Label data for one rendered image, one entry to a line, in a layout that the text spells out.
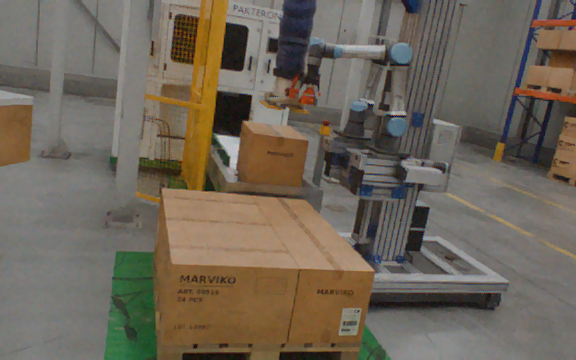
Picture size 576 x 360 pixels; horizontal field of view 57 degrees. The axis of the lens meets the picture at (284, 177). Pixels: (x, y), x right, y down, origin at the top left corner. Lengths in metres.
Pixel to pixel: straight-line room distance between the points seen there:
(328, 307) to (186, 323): 0.69
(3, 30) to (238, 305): 10.42
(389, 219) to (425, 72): 1.01
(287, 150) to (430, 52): 1.16
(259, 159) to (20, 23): 9.17
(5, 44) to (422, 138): 10.03
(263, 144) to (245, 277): 1.42
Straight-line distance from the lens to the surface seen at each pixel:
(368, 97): 3.86
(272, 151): 3.70
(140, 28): 4.14
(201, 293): 2.48
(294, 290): 2.57
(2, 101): 3.39
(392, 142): 3.30
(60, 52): 6.31
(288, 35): 3.61
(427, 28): 3.55
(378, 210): 3.66
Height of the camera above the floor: 1.51
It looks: 13 degrees down
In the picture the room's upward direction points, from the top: 9 degrees clockwise
